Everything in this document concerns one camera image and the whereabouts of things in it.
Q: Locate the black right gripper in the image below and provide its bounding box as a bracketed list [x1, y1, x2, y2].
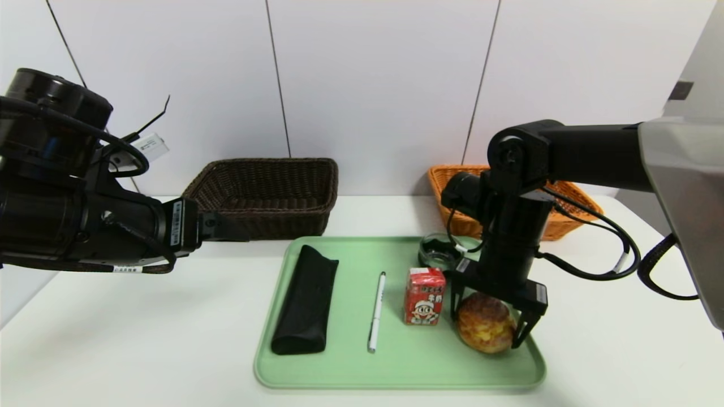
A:
[445, 241, 548, 349]

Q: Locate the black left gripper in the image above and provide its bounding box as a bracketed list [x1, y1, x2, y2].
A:
[96, 192, 250, 266]

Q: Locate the golden bread bun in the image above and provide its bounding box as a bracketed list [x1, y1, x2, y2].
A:
[457, 292, 516, 354]

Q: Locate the red milk carton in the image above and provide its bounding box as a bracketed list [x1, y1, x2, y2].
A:
[403, 267, 446, 326]

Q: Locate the black glasses case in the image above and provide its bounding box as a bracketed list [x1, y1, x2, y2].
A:
[271, 245, 340, 356]

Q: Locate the white pen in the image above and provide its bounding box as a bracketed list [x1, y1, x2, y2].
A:
[367, 271, 387, 354]

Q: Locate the dark brown wicker basket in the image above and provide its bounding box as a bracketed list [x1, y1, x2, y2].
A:
[182, 158, 339, 241]

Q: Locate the orange wicker basket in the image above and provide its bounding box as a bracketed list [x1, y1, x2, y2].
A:
[428, 164, 604, 242]

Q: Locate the light green plastic tray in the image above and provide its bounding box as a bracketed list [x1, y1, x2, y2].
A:
[253, 236, 547, 390]

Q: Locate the glass cup with black handle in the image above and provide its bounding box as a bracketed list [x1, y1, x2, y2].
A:
[418, 232, 462, 271]

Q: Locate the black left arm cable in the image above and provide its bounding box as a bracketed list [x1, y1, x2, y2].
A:
[0, 96, 150, 179]

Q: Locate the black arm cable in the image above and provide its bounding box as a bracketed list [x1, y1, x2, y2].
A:
[0, 96, 150, 179]
[535, 187, 643, 282]

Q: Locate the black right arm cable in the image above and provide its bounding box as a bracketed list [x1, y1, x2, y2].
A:
[535, 187, 643, 282]

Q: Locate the right arm braided cable loop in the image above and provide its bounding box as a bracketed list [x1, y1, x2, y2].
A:
[638, 233, 700, 301]

